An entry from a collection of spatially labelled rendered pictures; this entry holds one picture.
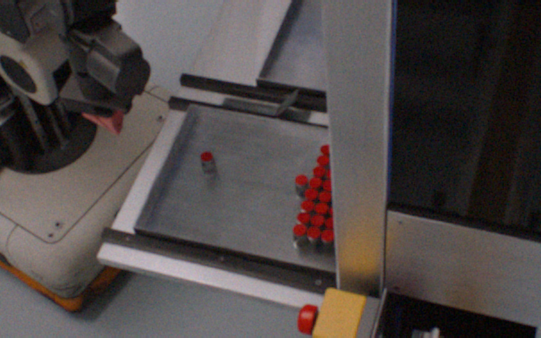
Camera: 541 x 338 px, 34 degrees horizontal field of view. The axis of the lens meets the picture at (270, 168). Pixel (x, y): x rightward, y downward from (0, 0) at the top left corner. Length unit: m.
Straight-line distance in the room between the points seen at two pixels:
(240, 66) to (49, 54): 0.44
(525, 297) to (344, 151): 0.31
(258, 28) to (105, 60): 0.62
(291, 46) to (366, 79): 0.80
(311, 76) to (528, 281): 0.66
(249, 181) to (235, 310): 0.92
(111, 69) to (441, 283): 0.48
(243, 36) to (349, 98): 0.82
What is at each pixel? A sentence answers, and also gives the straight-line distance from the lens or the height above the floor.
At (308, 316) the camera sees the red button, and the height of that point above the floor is 1.01.
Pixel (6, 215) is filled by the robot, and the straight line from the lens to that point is 2.30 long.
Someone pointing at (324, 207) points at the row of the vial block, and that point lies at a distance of 1.35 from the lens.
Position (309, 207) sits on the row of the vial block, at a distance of 1.35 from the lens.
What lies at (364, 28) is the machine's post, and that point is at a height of 1.49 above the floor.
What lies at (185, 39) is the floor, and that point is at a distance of 2.96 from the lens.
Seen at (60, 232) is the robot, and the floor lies 0.28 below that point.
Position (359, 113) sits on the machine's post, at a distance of 0.89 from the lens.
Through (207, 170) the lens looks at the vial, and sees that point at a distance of 1.44.
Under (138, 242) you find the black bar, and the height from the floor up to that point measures 0.90.
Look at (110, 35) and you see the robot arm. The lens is 1.11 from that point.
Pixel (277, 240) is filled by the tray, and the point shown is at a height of 0.88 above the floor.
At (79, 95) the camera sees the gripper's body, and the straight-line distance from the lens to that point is 1.23.
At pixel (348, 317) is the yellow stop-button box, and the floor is 1.03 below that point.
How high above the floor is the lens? 2.04
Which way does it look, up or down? 53 degrees down
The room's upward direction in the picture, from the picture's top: 8 degrees counter-clockwise
